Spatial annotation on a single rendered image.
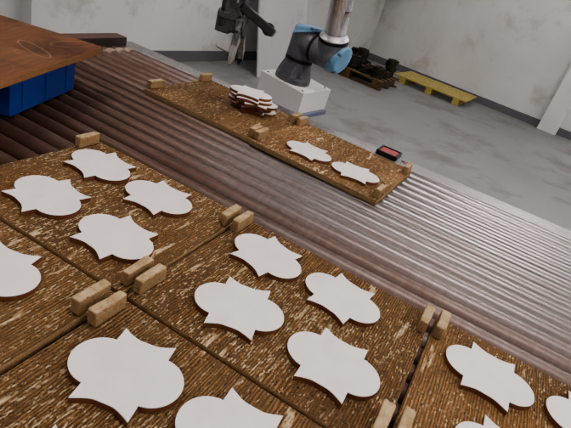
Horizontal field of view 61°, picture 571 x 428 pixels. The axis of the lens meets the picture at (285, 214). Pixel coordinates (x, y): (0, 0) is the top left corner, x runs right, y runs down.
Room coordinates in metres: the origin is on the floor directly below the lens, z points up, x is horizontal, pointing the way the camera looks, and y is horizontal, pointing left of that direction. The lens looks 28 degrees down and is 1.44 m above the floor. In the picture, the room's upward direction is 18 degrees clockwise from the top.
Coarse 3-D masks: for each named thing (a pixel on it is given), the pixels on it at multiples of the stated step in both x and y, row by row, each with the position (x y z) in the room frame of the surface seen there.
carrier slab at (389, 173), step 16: (288, 128) 1.52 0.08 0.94; (304, 128) 1.57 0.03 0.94; (256, 144) 1.31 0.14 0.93; (272, 144) 1.34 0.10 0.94; (320, 144) 1.47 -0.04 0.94; (336, 144) 1.52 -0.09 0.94; (352, 144) 1.56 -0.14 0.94; (288, 160) 1.27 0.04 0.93; (304, 160) 1.29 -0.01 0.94; (336, 160) 1.37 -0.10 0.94; (352, 160) 1.41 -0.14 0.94; (368, 160) 1.46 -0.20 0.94; (384, 160) 1.51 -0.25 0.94; (320, 176) 1.23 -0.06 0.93; (336, 176) 1.25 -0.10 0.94; (384, 176) 1.37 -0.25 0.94; (400, 176) 1.41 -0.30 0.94; (352, 192) 1.20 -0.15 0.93; (368, 192) 1.21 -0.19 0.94
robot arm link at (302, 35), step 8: (304, 24) 2.06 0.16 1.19; (296, 32) 2.02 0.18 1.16; (304, 32) 2.00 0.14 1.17; (312, 32) 2.01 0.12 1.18; (296, 40) 2.02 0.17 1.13; (304, 40) 2.00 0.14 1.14; (312, 40) 1.99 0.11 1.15; (288, 48) 2.04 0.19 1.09; (296, 48) 2.01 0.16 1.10; (304, 48) 1.99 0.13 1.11; (296, 56) 2.01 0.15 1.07; (304, 56) 2.00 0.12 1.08
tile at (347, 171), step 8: (336, 168) 1.29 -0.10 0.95; (344, 168) 1.30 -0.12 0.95; (352, 168) 1.32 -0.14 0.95; (360, 168) 1.34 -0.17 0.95; (344, 176) 1.25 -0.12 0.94; (352, 176) 1.26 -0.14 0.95; (360, 176) 1.28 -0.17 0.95; (368, 176) 1.30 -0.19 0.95; (360, 184) 1.25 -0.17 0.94; (368, 184) 1.26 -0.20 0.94; (376, 184) 1.28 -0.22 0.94
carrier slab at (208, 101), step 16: (160, 96) 1.45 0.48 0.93; (176, 96) 1.49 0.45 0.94; (192, 96) 1.54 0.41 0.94; (208, 96) 1.59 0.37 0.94; (224, 96) 1.65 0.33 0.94; (192, 112) 1.40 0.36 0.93; (208, 112) 1.43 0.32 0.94; (224, 112) 1.48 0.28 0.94; (240, 112) 1.53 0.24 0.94; (224, 128) 1.36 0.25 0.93; (240, 128) 1.38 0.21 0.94; (272, 128) 1.47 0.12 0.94
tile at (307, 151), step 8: (288, 144) 1.35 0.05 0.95; (296, 144) 1.37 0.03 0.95; (304, 144) 1.39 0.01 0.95; (296, 152) 1.31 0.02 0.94; (304, 152) 1.33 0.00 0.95; (312, 152) 1.35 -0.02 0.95; (320, 152) 1.37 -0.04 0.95; (312, 160) 1.30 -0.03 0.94; (320, 160) 1.31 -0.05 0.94; (328, 160) 1.32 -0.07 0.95
